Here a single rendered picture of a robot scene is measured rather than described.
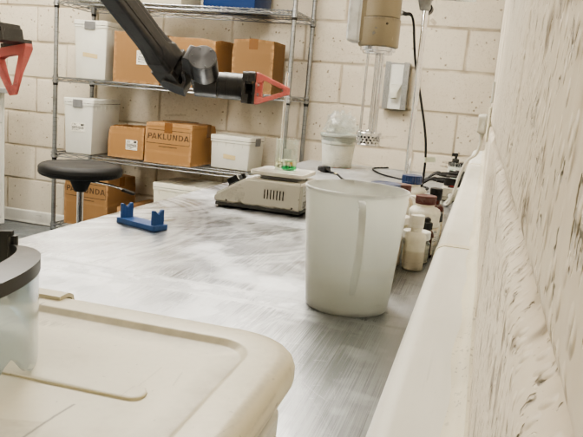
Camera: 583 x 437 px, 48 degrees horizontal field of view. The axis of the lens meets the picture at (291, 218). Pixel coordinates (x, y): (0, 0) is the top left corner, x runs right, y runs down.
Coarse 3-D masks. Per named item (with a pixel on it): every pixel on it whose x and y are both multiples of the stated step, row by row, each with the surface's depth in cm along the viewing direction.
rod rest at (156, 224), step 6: (132, 204) 121; (126, 210) 120; (132, 210) 121; (162, 210) 116; (126, 216) 120; (132, 216) 121; (156, 216) 115; (162, 216) 116; (120, 222) 119; (126, 222) 118; (132, 222) 117; (138, 222) 117; (144, 222) 117; (150, 222) 118; (156, 222) 116; (162, 222) 117; (144, 228) 116; (150, 228) 115; (156, 228) 115; (162, 228) 116
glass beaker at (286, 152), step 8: (288, 136) 147; (296, 136) 146; (280, 144) 143; (288, 144) 142; (296, 144) 143; (280, 152) 143; (288, 152) 142; (296, 152) 144; (280, 160) 143; (288, 160) 143; (296, 160) 144; (280, 168) 143; (288, 168) 143; (296, 168) 145
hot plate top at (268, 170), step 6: (258, 168) 145; (264, 168) 146; (270, 168) 147; (264, 174) 142; (270, 174) 141; (276, 174) 141; (282, 174) 140; (288, 174) 140; (294, 174) 140; (300, 174) 141; (306, 174) 142; (312, 174) 147
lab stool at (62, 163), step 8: (56, 160) 281; (64, 160) 283; (72, 160) 285; (80, 160) 287; (88, 160) 289; (88, 168) 265; (96, 168) 267; (64, 176) 261; (72, 176) 261; (80, 176) 261; (88, 176) 262; (96, 176) 264; (104, 176) 267; (112, 176) 270; (80, 192) 278; (80, 200) 278; (80, 208) 279; (80, 216) 279
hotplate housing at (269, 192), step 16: (256, 176) 146; (272, 176) 143; (224, 192) 144; (240, 192) 143; (256, 192) 142; (272, 192) 141; (288, 192) 140; (304, 192) 141; (256, 208) 143; (272, 208) 142; (288, 208) 141; (304, 208) 143
